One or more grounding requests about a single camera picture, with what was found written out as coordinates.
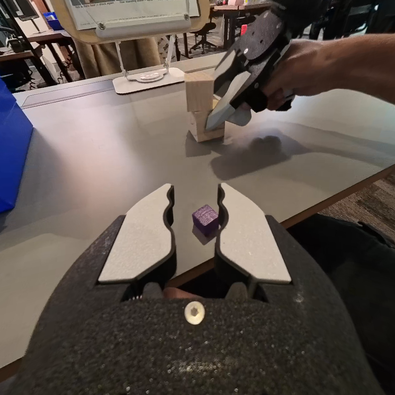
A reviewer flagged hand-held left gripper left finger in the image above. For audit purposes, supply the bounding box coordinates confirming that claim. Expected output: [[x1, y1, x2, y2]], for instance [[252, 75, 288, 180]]
[[98, 183, 178, 284]]

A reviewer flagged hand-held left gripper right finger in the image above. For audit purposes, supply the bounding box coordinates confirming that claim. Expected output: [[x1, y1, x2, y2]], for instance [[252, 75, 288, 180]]
[[215, 183, 292, 284]]

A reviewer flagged small blue storage bin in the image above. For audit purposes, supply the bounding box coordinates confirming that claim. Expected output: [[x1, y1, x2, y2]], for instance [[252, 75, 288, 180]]
[[43, 12, 64, 31]]

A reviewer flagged person's right forearm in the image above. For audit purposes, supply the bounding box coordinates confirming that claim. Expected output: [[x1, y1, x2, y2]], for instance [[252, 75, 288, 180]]
[[310, 33, 395, 104]]

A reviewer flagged wooden side desk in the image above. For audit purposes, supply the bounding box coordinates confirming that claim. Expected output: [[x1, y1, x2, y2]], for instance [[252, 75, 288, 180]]
[[0, 29, 76, 85]]

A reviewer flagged brown fabric cover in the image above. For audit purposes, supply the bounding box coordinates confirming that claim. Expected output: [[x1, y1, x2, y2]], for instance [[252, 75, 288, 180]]
[[72, 37, 161, 79]]

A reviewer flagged large blue plastic bin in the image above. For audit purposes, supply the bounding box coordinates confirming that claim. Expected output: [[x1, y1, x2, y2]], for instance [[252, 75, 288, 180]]
[[0, 77, 34, 213]]

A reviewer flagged dark wooden table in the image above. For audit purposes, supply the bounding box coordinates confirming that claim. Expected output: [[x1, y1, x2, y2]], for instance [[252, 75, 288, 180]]
[[210, 2, 273, 50]]

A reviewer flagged person's dark trouser leg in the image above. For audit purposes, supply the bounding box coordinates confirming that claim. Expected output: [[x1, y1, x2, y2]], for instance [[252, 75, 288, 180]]
[[287, 213, 395, 395]]

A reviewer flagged white sign stand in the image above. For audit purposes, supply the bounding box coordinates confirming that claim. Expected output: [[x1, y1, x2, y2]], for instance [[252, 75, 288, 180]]
[[63, 0, 201, 94]]

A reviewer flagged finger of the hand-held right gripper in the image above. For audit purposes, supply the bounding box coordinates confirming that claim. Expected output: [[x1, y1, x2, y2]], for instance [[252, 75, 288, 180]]
[[205, 49, 252, 131], [228, 103, 252, 127]]

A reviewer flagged large natural wooden cube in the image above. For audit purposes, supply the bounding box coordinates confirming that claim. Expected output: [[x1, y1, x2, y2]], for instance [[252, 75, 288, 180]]
[[185, 72, 215, 112], [189, 97, 226, 143]]

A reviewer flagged small purple wooden cube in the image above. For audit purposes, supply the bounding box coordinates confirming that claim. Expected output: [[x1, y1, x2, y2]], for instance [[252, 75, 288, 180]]
[[192, 204, 220, 237]]

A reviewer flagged black office chair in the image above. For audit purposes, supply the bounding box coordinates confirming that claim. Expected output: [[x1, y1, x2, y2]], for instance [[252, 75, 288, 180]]
[[189, 22, 218, 55]]

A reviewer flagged person's right hand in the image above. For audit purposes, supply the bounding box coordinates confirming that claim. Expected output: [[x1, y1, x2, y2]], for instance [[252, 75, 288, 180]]
[[262, 40, 313, 112]]

